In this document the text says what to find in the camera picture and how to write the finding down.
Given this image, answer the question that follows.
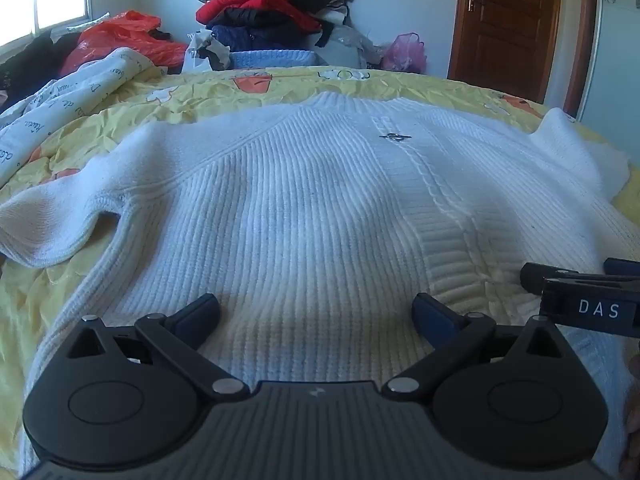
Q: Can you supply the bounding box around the yellow carrot print bedsheet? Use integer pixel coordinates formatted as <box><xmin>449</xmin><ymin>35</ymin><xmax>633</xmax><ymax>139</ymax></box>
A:
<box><xmin>0</xmin><ymin>65</ymin><xmax>640</xmax><ymax>480</ymax></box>

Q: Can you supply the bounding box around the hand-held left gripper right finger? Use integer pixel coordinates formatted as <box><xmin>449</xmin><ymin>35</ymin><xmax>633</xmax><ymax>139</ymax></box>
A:
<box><xmin>381</xmin><ymin>293</ymin><xmax>569</xmax><ymax>402</ymax></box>

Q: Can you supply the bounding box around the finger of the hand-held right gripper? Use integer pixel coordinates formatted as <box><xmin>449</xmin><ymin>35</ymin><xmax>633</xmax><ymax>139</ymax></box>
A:
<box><xmin>605</xmin><ymin>258</ymin><xmax>640</xmax><ymax>277</ymax></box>
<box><xmin>520</xmin><ymin>261</ymin><xmax>582</xmax><ymax>294</ymax></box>

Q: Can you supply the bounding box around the grey clothing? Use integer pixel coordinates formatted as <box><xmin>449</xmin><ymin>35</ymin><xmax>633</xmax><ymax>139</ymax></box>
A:
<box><xmin>314</xmin><ymin>10</ymin><xmax>387</xmax><ymax>69</ymax></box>

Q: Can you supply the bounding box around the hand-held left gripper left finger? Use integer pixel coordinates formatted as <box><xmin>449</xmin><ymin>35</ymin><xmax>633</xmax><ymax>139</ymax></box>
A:
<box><xmin>65</xmin><ymin>293</ymin><xmax>252</xmax><ymax>404</ymax></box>

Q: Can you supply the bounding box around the white printed blanket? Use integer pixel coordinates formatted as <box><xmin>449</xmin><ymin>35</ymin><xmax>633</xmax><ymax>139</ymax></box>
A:
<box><xmin>0</xmin><ymin>47</ymin><xmax>157</xmax><ymax>187</ymax></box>

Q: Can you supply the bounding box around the purple plastic bag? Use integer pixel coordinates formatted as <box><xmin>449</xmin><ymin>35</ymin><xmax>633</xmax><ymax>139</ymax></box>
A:
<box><xmin>381</xmin><ymin>32</ymin><xmax>429</xmax><ymax>74</ymax></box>

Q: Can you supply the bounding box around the brown wooden door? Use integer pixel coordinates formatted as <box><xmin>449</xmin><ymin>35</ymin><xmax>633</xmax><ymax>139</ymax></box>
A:
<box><xmin>446</xmin><ymin>0</ymin><xmax>599</xmax><ymax>117</ymax></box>

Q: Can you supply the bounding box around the black clothes heap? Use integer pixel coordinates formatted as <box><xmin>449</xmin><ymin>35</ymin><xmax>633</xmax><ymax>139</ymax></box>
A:
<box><xmin>0</xmin><ymin>29</ymin><xmax>83</xmax><ymax>112</ymax></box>

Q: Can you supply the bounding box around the light blue knit blanket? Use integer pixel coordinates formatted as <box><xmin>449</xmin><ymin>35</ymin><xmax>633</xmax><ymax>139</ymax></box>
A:
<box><xmin>229</xmin><ymin>49</ymin><xmax>328</xmax><ymax>69</ymax></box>

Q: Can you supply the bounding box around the navy puffer jacket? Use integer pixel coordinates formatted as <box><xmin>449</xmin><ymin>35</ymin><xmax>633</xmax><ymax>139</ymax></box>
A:
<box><xmin>206</xmin><ymin>7</ymin><xmax>321</xmax><ymax>54</ymax></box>

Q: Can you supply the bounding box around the white crumpled plastic bag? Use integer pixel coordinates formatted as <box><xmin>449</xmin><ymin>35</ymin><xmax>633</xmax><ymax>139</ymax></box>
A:
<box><xmin>181</xmin><ymin>30</ymin><xmax>232</xmax><ymax>74</ymax></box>

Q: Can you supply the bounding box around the person's right hand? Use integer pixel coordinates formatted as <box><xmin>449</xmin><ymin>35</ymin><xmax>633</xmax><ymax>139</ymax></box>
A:
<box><xmin>620</xmin><ymin>352</ymin><xmax>640</xmax><ymax>464</ymax></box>

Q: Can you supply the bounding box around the white knit sweater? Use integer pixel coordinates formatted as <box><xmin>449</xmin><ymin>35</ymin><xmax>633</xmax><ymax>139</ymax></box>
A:
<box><xmin>0</xmin><ymin>91</ymin><xmax>633</xmax><ymax>480</ymax></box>

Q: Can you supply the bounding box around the orange red cloth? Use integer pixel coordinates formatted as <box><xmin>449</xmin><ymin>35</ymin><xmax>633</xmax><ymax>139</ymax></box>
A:
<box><xmin>61</xmin><ymin>10</ymin><xmax>189</xmax><ymax>77</ymax></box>

